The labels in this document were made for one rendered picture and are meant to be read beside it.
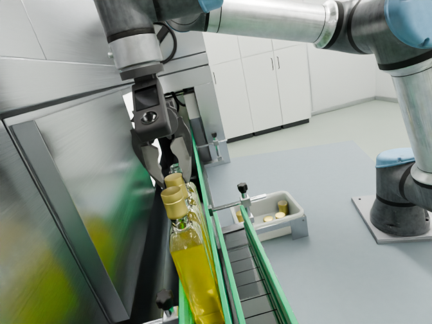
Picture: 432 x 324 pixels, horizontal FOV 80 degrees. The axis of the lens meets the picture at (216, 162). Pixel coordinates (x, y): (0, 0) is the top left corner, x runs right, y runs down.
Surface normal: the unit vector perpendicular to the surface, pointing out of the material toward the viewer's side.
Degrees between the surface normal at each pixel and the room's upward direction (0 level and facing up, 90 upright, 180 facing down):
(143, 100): 31
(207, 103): 90
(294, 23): 106
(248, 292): 0
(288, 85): 90
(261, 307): 0
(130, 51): 90
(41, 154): 90
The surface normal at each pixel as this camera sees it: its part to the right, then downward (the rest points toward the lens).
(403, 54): -0.58, 0.62
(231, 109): 0.13, 0.33
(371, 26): -0.95, 0.30
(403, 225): -0.45, 0.10
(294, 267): -0.22, -0.91
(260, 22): 0.13, 0.64
